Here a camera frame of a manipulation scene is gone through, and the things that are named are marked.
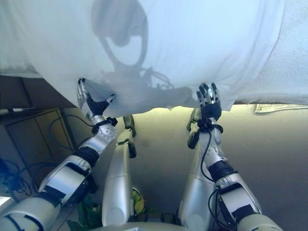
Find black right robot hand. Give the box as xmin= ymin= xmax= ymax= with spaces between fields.
xmin=196 ymin=82 xmax=222 ymax=124

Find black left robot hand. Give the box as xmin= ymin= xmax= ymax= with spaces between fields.
xmin=77 ymin=77 xmax=116 ymax=121

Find white duvet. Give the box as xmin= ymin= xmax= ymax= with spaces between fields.
xmin=0 ymin=0 xmax=287 ymax=115

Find wooden nightstand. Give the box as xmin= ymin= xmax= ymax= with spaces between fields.
xmin=0 ymin=107 xmax=76 ymax=196

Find printed paper sheet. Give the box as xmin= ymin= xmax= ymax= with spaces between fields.
xmin=254 ymin=103 xmax=308 ymax=114

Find silver right robot leg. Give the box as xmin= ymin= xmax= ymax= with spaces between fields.
xmin=180 ymin=107 xmax=217 ymax=229

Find silver robot leg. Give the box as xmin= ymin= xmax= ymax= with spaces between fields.
xmin=101 ymin=114 xmax=137 ymax=227
xmin=180 ymin=107 xmax=217 ymax=229

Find silver left robot leg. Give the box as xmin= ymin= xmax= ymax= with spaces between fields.
xmin=101 ymin=114 xmax=137 ymax=227

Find grey robot torso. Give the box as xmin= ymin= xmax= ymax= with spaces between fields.
xmin=92 ymin=221 xmax=191 ymax=231

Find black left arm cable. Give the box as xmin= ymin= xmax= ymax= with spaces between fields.
xmin=48 ymin=114 xmax=95 ymax=150

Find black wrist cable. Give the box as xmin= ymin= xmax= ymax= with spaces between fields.
xmin=201 ymin=125 xmax=216 ymax=181

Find black cable bundle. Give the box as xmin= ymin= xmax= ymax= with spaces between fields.
xmin=0 ymin=157 xmax=35 ymax=203

